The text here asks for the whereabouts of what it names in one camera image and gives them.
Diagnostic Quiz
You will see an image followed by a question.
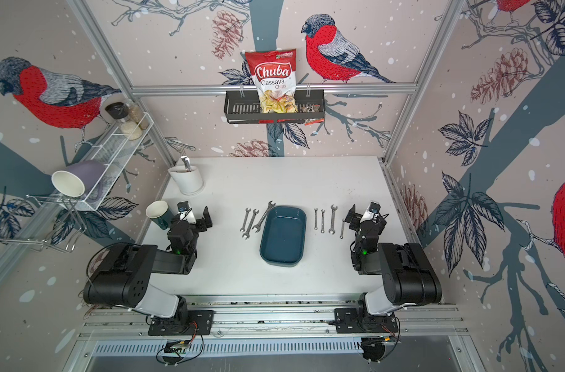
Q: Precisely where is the medium steel wrench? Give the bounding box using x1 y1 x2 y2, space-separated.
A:
328 205 338 235

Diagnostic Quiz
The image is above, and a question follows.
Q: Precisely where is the slim steel wrench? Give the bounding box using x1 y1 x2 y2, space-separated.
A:
321 209 326 233

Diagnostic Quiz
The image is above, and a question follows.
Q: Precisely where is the short steel wrench group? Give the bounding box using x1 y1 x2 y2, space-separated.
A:
313 208 318 231

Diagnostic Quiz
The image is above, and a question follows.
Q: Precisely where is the smallest steel wrench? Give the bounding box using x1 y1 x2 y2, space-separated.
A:
240 208 251 233

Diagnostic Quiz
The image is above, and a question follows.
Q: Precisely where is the longest steel wrench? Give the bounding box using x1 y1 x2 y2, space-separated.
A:
252 201 276 233

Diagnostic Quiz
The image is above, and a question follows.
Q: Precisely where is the small steel wrench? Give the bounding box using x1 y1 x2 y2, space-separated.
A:
242 209 259 240

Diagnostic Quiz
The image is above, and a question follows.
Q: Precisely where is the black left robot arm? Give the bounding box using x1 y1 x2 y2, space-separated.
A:
83 200 213 323

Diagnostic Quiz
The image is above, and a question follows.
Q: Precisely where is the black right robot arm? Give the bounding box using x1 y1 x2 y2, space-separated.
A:
343 201 442 316

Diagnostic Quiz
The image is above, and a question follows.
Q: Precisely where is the teal plastic storage tray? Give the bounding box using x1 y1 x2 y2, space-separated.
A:
259 206 307 268

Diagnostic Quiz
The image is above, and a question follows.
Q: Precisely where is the green ceramic mug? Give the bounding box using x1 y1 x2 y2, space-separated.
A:
145 200 174 230

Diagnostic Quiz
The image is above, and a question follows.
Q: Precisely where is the white utensil mug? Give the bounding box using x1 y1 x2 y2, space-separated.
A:
168 165 205 196

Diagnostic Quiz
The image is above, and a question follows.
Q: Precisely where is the metal fork in mug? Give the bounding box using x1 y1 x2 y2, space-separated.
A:
180 155 192 172

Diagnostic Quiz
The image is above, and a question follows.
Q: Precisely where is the white lid spice jar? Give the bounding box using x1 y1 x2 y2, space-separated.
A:
119 121 144 141

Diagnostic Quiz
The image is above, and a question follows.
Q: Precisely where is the lilac paper cup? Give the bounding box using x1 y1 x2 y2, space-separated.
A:
51 161 105 198

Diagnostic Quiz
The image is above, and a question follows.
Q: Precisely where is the black lid spice jar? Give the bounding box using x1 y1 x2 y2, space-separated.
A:
105 102 130 122

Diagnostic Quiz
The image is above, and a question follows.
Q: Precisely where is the red cassava chips bag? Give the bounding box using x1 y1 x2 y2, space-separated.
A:
245 49 298 114

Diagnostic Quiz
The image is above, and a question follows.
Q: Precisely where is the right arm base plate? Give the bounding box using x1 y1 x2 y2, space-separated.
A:
328 308 400 335

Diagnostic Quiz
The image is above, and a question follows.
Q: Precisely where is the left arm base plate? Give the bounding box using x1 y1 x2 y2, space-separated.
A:
147 309 216 336

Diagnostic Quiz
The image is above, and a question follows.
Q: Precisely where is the white wire wall shelf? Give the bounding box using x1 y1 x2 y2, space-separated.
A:
76 113 155 211

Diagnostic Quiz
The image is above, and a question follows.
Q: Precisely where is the small electronics board with wires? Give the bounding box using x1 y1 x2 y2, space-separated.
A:
155 321 205 367

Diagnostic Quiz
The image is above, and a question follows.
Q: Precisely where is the wire cup holder rack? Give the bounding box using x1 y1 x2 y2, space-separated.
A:
0 195 88 253

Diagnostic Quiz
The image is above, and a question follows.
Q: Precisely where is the black wire wall basket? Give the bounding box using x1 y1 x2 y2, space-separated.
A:
224 90 325 124

